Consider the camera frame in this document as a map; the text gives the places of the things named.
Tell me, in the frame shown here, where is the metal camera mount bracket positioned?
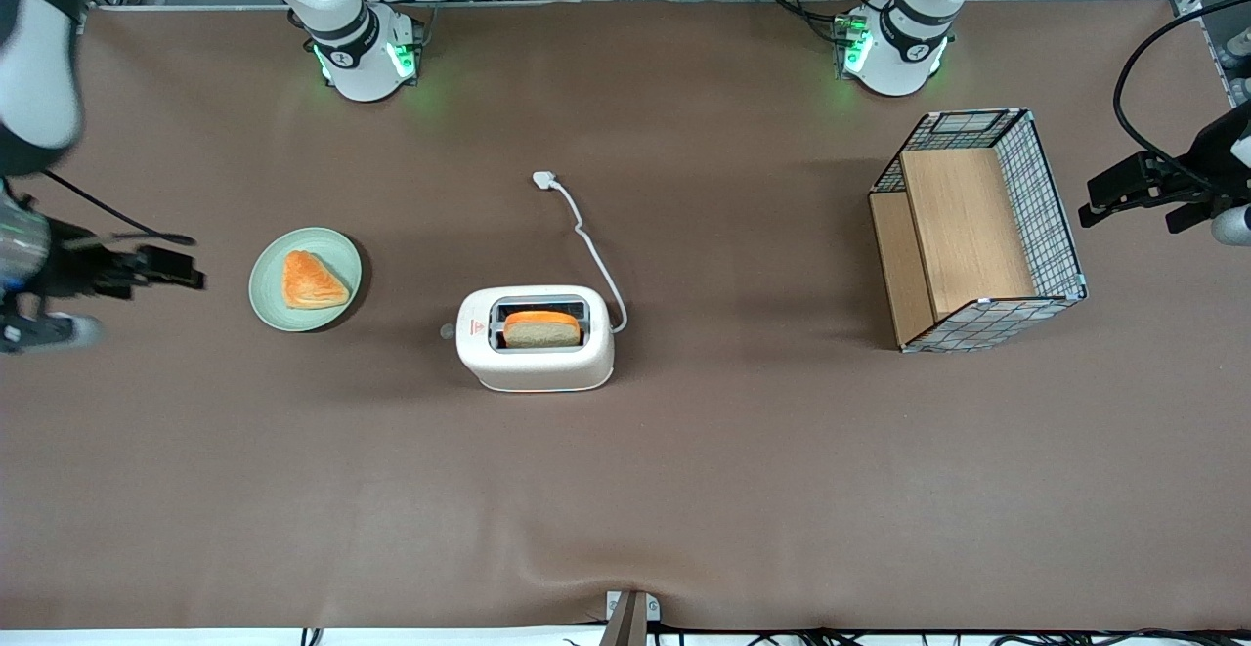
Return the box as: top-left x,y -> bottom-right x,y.
604,589 -> 662,646

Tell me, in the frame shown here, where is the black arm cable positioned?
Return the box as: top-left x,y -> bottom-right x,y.
37,168 -> 197,248
1113,0 -> 1251,194

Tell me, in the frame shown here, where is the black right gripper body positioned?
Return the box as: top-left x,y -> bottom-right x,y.
37,220 -> 141,301

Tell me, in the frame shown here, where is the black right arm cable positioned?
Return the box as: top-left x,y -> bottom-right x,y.
37,168 -> 197,248

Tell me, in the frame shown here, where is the triangular orange pastry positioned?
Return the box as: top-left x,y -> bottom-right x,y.
281,250 -> 352,312

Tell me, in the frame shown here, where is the white toaster power cord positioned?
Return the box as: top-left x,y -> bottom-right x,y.
532,170 -> 629,335

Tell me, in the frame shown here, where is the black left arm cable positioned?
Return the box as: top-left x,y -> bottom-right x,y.
1113,0 -> 1251,194

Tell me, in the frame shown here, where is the pale green round plate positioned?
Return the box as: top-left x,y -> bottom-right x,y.
248,227 -> 364,333

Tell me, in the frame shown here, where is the toast bread slice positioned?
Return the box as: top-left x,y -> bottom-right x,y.
501,309 -> 582,351

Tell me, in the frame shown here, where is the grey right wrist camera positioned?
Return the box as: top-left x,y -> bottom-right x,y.
0,313 -> 103,355

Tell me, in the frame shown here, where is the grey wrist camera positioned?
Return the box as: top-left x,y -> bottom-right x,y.
0,313 -> 103,355
1165,198 -> 1251,247

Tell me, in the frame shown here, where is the white two-slot toaster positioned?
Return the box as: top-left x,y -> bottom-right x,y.
455,284 -> 617,394

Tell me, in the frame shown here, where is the wooden step shelf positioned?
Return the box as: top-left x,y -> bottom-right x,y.
869,147 -> 1039,348

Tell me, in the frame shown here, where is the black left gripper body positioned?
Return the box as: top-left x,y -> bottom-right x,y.
1153,104 -> 1251,205

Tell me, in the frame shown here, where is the wire mesh basket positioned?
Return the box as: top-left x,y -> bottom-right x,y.
868,108 -> 1089,355

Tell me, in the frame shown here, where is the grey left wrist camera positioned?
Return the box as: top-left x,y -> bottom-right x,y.
1165,198 -> 1251,247

